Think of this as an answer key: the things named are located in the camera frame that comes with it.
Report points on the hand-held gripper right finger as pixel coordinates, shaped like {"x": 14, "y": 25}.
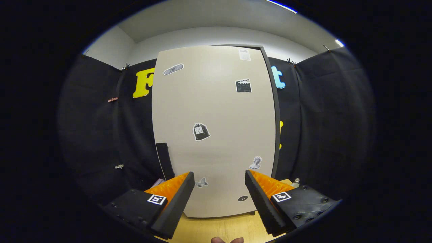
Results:
{"x": 263, "y": 209}

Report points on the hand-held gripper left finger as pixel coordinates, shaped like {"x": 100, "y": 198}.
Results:
{"x": 175, "y": 206}

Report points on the grey shoe cabinet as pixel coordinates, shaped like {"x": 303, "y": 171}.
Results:
{"x": 277, "y": 135}

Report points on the beige shoe cabinet door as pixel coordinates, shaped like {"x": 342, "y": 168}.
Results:
{"x": 216, "y": 101}

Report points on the clear plastic bottle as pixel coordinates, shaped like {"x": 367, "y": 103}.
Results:
{"x": 296, "y": 184}

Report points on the black backdrop cloth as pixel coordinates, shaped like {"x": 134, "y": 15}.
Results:
{"x": 87, "y": 128}

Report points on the pink clip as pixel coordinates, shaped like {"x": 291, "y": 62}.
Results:
{"x": 113, "y": 99}

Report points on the small ceiling light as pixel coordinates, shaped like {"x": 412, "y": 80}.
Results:
{"x": 339, "y": 43}

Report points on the long ceiling light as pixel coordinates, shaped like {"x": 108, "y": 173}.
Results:
{"x": 281, "y": 6}

